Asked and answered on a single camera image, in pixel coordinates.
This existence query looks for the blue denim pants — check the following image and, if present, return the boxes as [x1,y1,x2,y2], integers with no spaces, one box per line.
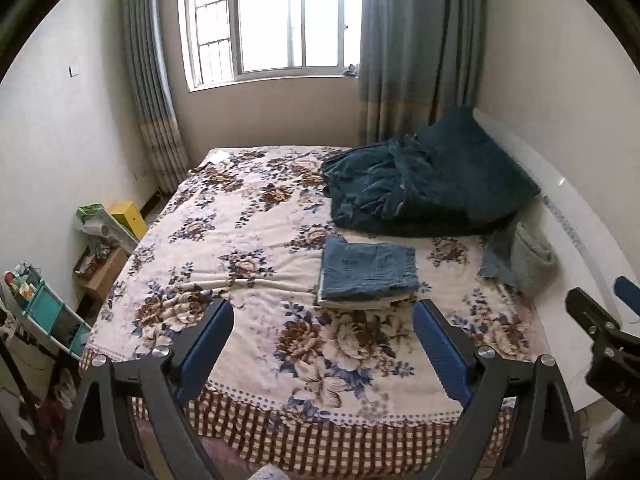
[319,236,420,302]

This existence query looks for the white headboard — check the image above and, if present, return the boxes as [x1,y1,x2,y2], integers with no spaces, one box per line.
[473,108,639,410]

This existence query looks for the grey folded cloth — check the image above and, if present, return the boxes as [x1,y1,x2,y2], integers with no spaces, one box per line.
[478,221,559,299]

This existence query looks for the teal storage rack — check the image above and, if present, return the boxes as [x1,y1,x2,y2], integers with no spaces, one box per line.
[2,263,91,360]

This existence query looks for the wooden bedside stand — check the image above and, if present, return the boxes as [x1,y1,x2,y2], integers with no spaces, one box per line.
[74,247,128,302]

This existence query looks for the floral bed blanket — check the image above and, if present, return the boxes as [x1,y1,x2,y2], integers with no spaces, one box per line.
[79,145,549,479]

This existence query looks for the dark teal blanket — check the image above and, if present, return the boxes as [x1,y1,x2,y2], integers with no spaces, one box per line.
[321,106,540,237]

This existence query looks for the yellow box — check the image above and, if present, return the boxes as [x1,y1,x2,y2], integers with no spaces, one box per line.
[108,200,148,240]

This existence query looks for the left grey curtain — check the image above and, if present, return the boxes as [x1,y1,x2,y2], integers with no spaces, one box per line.
[122,0,189,194]

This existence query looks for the grey curtain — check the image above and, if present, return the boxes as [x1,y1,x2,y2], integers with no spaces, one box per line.
[358,0,486,145]
[122,0,189,194]

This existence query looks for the right grey curtain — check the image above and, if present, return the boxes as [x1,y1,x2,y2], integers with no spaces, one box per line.
[358,0,486,145]

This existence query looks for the window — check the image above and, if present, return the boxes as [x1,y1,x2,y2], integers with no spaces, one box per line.
[178,0,362,91]

